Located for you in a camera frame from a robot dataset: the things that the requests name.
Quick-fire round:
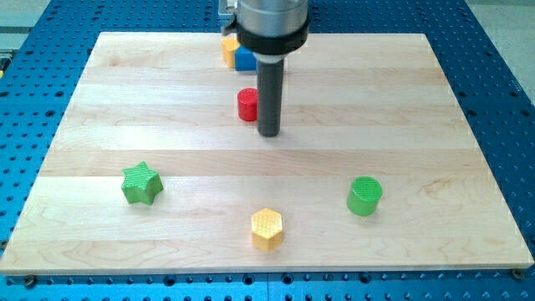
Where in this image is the light wooden board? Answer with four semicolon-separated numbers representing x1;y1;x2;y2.
1;32;533;275

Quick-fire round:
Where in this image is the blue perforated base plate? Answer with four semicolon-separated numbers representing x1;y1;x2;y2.
1;0;534;300

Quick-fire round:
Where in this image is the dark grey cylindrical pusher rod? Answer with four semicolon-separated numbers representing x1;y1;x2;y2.
257;60;284;137

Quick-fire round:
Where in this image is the blue cube block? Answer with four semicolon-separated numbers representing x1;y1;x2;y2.
234;46;257;71

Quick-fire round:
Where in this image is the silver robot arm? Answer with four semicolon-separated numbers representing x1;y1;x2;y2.
222;0;309;64

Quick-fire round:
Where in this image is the green cylinder block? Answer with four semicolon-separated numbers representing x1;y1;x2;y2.
346;176;383;217

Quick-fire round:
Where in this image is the yellow block at back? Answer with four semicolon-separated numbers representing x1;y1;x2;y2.
221;37;241;69

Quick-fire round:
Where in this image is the yellow hexagon block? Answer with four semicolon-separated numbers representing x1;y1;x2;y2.
251;208;283;253

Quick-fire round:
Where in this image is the red cylinder block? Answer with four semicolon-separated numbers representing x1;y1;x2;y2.
237;88;258;121

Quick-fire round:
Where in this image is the green star block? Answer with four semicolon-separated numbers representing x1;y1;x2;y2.
121;161;164;206

